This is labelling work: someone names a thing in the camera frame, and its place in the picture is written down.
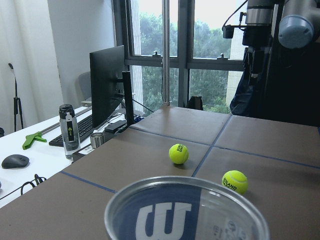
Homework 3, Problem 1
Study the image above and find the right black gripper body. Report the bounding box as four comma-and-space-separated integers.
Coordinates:
242, 24, 272, 49

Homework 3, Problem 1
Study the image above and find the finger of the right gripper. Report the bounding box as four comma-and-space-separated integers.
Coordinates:
250, 49, 264, 78

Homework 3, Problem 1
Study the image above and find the clear tennis ball can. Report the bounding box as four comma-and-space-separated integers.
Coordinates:
104, 176, 271, 240

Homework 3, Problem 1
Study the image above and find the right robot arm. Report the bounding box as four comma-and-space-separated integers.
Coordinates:
242, 0, 320, 79

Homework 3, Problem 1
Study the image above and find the tennis ball near edge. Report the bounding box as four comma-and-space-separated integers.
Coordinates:
168, 143, 189, 165

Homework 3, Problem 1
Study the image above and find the tennis ball inner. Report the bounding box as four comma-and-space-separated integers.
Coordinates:
221, 170, 249, 195

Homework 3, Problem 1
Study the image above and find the black monitor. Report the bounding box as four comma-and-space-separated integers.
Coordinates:
89, 45, 134, 129

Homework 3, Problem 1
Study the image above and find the steel cup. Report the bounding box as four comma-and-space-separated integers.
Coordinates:
90, 132, 105, 149

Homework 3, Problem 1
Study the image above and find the black keyboard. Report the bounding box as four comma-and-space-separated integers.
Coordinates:
48, 113, 94, 148

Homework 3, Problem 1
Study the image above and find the clear water bottle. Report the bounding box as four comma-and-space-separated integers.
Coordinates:
59, 104, 80, 160

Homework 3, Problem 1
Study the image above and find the green plastic tool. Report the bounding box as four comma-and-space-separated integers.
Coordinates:
22, 131, 47, 150

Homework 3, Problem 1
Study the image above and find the black tripod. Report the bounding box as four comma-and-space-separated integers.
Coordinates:
8, 62, 24, 132

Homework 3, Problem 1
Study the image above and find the black computer mouse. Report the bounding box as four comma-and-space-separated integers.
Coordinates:
1, 154, 30, 169

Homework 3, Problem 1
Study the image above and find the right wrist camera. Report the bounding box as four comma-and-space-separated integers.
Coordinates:
222, 24, 234, 39

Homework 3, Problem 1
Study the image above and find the aluminium frame post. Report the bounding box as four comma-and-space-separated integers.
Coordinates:
162, 0, 170, 106

